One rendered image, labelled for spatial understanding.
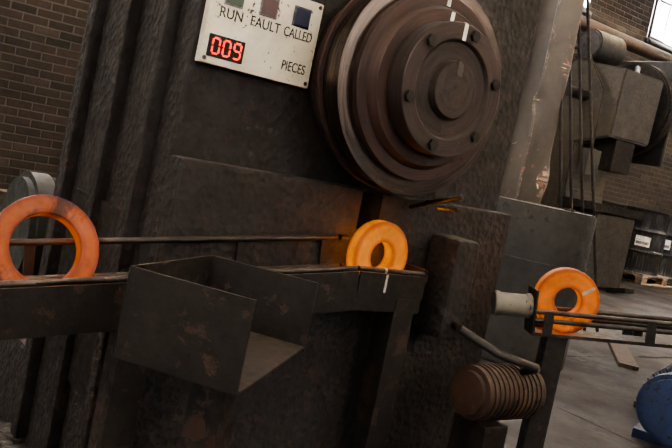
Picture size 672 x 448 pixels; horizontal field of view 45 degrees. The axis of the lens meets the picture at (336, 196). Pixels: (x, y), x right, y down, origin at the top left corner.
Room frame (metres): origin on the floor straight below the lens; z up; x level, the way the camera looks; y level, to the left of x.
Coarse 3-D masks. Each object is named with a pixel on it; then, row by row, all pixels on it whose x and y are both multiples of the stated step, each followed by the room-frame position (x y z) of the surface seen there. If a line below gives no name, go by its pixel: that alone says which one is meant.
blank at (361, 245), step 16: (368, 224) 1.75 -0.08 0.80; (384, 224) 1.76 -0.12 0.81; (352, 240) 1.74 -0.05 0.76; (368, 240) 1.73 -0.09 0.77; (384, 240) 1.76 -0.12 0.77; (400, 240) 1.79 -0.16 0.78; (352, 256) 1.72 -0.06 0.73; (368, 256) 1.74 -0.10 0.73; (384, 256) 1.81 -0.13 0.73; (400, 256) 1.80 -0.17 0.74
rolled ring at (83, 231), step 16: (16, 208) 1.33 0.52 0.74; (32, 208) 1.35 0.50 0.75; (48, 208) 1.36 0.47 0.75; (64, 208) 1.38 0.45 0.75; (0, 224) 1.31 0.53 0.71; (16, 224) 1.32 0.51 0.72; (64, 224) 1.40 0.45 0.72; (80, 224) 1.39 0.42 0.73; (0, 240) 1.30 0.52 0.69; (80, 240) 1.38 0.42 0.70; (96, 240) 1.40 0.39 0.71; (0, 256) 1.30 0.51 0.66; (80, 256) 1.38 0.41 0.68; (96, 256) 1.39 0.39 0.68; (0, 272) 1.29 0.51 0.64; (16, 272) 1.31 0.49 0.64; (80, 272) 1.37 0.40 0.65
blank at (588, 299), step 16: (560, 272) 1.90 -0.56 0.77; (576, 272) 1.91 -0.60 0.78; (544, 288) 1.90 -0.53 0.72; (560, 288) 1.91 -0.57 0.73; (576, 288) 1.91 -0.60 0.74; (592, 288) 1.91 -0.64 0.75; (544, 304) 1.90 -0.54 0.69; (576, 304) 1.93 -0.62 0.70; (592, 304) 1.91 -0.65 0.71; (576, 320) 1.91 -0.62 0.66; (592, 320) 1.91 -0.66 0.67
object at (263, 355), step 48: (144, 288) 1.15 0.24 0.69; (192, 288) 1.13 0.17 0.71; (240, 288) 1.39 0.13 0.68; (288, 288) 1.36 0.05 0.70; (144, 336) 1.14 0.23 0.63; (192, 336) 1.12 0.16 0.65; (240, 336) 1.10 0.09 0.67; (288, 336) 1.35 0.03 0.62; (192, 384) 1.25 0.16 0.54; (240, 384) 1.13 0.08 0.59; (192, 432) 1.25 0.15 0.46
